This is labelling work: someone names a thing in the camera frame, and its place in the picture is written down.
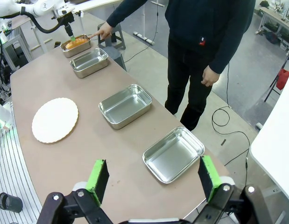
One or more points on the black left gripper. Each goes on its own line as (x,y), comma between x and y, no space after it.
(68,28)

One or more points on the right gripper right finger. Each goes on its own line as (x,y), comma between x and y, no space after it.
(209,179)

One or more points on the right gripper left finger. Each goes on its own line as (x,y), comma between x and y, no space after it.
(97,177)

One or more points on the golden croissant bread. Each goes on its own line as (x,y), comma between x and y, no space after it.
(77,44)

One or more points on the steel rectangular container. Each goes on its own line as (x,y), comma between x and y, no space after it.
(72,53)
(172,156)
(125,107)
(88,70)

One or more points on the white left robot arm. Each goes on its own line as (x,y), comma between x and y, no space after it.
(41,7)

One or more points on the person's left forearm dark sleeve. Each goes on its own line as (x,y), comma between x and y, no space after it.
(228,53)

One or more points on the person's right forearm dark sleeve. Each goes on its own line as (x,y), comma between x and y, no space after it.
(125,12)

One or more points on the person's right hand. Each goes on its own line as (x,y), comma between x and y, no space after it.
(105,30)

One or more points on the person's left hand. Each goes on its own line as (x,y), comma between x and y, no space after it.
(210,77)

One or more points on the black tape strip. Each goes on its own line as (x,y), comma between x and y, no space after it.
(223,142)

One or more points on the white table with leg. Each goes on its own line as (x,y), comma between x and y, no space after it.
(100,4)

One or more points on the grey plastic stool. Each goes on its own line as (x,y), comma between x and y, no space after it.
(117,30)

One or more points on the grey equipment cart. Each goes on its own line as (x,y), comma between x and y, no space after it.
(16,53)

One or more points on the white scalloped plate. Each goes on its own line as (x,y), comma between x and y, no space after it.
(54,120)

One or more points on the large white side table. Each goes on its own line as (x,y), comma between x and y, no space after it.
(275,144)

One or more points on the black cylinder cup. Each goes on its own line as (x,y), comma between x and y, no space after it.
(10,203)

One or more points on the white box with green light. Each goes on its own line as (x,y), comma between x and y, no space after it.
(2,114)

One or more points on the black folding chair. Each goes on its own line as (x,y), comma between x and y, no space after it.
(273,81)

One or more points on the person in dark clothes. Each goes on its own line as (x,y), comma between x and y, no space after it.
(193,23)

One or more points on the red cloth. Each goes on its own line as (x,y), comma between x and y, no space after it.
(283,79)

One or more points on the grey background workbench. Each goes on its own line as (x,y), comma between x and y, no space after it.
(277,19)

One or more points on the white slotted base plate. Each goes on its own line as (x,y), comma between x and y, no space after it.
(11,163)

